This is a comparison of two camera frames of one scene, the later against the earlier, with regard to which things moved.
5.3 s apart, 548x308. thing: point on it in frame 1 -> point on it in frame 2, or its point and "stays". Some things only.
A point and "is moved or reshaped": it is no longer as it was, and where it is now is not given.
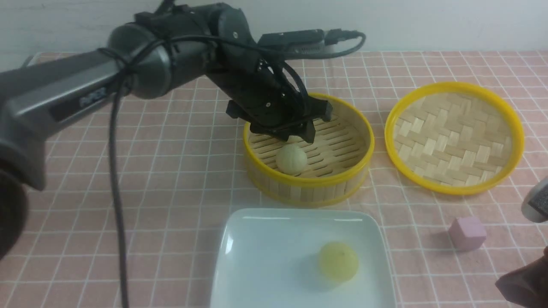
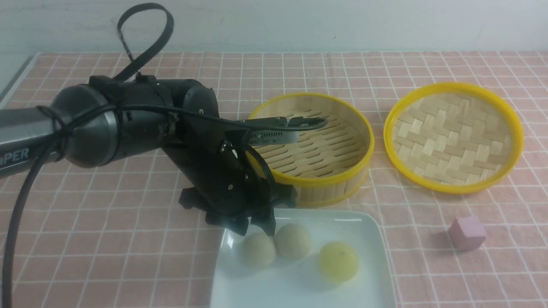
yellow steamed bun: [339, 262] stays
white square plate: [270, 258] stays
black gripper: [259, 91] -> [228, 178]
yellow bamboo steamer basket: [332, 169] stays
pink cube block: [467, 234] stays
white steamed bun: [291, 159] -> [259, 250]
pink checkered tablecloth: [184, 166] stays
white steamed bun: [294, 139] is moved or reshaped
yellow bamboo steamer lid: [454, 138] stays
